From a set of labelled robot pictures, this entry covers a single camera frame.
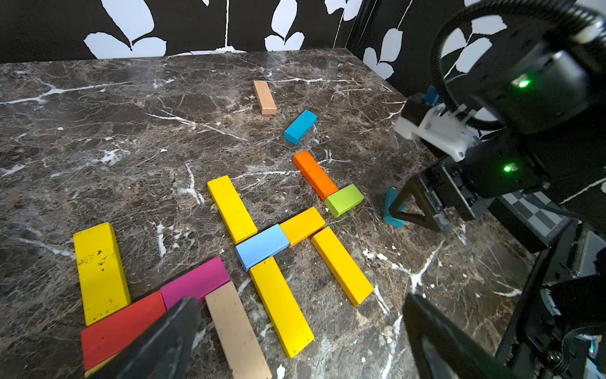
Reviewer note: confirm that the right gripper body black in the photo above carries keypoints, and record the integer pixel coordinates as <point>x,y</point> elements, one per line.
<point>446,187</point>

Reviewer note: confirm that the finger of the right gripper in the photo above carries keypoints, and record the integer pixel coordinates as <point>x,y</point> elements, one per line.
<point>418,203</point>

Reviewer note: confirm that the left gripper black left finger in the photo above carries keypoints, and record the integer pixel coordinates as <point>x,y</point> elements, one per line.
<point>163,351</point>

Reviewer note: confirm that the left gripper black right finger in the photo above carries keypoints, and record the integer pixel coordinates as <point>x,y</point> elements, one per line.
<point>440,349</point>

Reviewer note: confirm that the red block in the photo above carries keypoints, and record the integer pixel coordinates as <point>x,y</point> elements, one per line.
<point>109,336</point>

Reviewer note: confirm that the magenta block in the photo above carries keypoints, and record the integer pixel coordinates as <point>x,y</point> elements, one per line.
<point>197,283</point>

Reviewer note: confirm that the tan wood long block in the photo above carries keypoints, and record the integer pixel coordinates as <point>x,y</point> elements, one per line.
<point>238,340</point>

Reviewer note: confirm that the yellow-green long block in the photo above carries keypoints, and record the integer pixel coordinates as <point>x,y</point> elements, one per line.
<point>96,368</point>

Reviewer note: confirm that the yellow long block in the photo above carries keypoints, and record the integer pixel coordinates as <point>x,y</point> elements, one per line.
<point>101,274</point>

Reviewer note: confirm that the lime green short block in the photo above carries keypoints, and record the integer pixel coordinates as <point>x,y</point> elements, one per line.
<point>344,200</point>

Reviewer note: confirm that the amber long block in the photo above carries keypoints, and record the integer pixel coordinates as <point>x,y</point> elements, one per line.
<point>343,267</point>

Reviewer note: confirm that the orange long block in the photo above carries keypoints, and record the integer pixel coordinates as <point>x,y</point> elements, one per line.
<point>315,175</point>

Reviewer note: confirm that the amber short block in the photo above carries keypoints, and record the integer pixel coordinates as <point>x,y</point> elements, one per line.
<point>303,225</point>

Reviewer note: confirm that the light blue short block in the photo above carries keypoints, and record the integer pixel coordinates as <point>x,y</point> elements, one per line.
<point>262,246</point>

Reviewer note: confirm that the cyan long block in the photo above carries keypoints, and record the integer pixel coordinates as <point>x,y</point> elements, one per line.
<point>300,126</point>

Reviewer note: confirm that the natural wood long block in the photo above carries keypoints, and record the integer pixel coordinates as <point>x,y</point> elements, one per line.
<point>264,97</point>

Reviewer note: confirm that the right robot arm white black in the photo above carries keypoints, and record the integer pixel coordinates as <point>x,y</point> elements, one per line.
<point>548,131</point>

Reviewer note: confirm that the black white checkerboard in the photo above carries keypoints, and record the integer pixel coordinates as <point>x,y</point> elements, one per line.
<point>528,219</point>

